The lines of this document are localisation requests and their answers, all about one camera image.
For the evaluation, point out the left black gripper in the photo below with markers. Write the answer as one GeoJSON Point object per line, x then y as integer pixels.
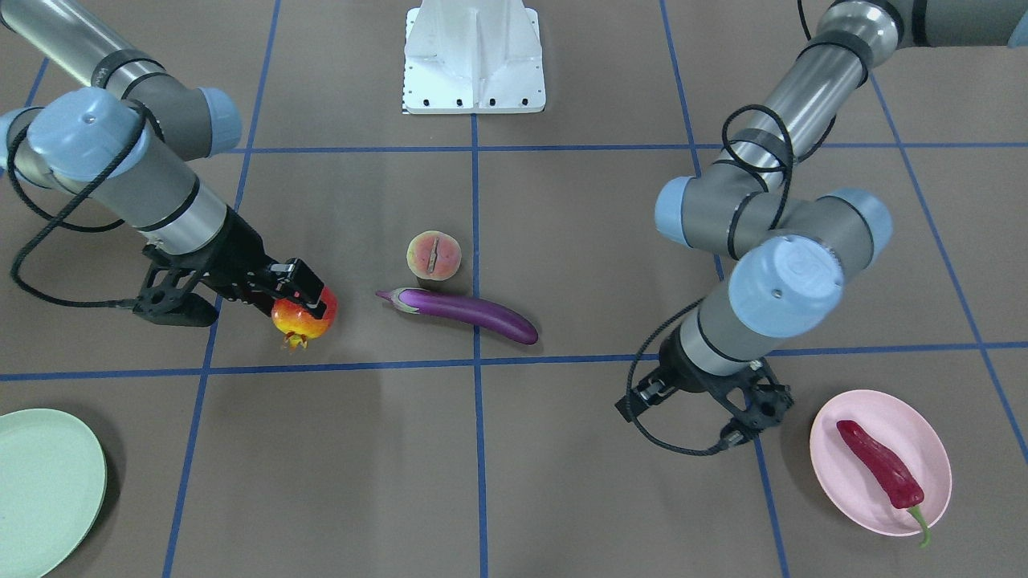
{"type": "Point", "coordinates": [695, 377]}

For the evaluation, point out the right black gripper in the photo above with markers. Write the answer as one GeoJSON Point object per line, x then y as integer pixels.
{"type": "Point", "coordinates": [235, 258]}

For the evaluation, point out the red chili pepper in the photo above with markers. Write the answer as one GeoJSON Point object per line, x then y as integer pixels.
{"type": "Point", "coordinates": [903, 491]}

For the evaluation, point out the peach fruit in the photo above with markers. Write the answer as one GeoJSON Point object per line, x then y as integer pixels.
{"type": "Point", "coordinates": [434, 255]}

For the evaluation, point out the purple eggplant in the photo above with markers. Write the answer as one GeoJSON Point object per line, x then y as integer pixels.
{"type": "Point", "coordinates": [466, 309]}

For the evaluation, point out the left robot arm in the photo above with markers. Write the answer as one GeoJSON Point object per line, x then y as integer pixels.
{"type": "Point", "coordinates": [793, 257]}

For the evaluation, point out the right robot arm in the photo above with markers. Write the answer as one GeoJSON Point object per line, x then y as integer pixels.
{"type": "Point", "coordinates": [125, 139]}

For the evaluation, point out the pink plate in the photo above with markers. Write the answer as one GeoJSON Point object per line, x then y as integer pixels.
{"type": "Point", "coordinates": [849, 485]}

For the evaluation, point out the green plate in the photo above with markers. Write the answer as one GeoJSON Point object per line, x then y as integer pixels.
{"type": "Point", "coordinates": [53, 482]}

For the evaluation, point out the white pedestal column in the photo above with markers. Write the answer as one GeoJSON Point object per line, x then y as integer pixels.
{"type": "Point", "coordinates": [473, 57]}

